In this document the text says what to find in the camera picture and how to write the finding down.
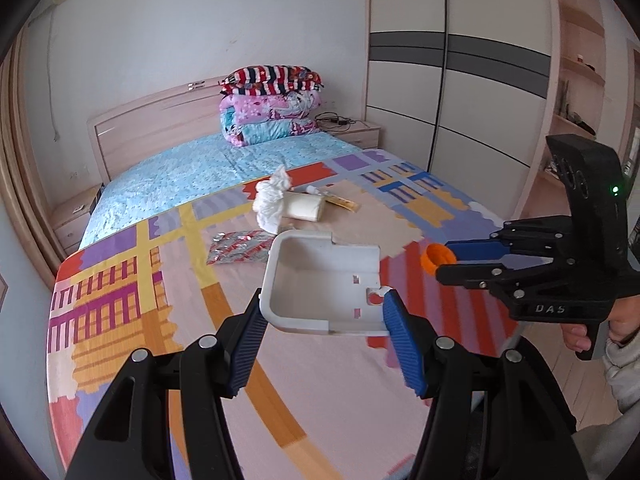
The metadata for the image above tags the wooden shelf unit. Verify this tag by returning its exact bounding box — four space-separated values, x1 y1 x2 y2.
520 0 640 211

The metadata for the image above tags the wooden door frame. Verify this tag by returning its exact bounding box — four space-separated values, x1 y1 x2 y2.
0 30 63 291

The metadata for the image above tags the orange plastic cap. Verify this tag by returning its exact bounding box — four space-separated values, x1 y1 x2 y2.
420 243 458 277

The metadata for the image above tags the wooden nightstand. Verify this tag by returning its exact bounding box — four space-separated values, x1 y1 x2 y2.
315 121 383 151
50 182 106 261

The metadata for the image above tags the blue folded quilt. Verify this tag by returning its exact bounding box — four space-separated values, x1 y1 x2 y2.
221 112 322 148

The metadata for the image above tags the wooden headboard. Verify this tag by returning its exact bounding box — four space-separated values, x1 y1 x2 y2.
86 76 236 183

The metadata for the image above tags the striped folded blanket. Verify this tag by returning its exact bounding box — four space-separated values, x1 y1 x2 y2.
220 64 325 97

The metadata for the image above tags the person's grey trouser leg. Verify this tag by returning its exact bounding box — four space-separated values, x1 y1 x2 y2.
570 422 640 480

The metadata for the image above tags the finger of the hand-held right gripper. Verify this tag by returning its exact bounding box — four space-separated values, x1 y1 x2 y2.
435 257 576 306
444 216 576 261

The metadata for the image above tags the person's right hand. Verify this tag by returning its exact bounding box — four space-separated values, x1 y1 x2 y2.
559 294 640 353

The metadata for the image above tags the white grey wardrobe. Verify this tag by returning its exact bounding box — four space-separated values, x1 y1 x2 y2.
361 0 556 206

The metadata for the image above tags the person's right forearm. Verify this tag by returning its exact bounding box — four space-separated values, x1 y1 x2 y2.
602 330 640 413

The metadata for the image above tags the black charger cable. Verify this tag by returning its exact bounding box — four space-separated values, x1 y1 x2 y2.
315 112 357 133

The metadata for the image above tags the pink folded quilt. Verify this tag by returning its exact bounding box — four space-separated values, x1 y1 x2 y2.
219 91 321 123

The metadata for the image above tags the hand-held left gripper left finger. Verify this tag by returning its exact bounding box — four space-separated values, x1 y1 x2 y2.
65 287 271 480

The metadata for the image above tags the white plastic tray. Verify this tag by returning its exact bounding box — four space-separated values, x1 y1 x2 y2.
260 230 396 337

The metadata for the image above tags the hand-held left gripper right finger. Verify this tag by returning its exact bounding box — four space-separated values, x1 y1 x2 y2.
382 287 588 480

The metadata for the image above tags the white paper roll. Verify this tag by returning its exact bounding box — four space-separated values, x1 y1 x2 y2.
282 191 326 223

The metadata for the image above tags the silver red foil wrapper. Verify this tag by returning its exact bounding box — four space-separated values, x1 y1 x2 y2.
206 230 276 265

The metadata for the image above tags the white tissue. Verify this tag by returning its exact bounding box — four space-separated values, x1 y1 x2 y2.
252 167 293 235

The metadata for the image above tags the blue patterned bedsheet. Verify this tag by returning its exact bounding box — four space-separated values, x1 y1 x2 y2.
79 132 363 251

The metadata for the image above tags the yellow tube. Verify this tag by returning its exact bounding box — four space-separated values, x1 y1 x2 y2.
306 186 362 214

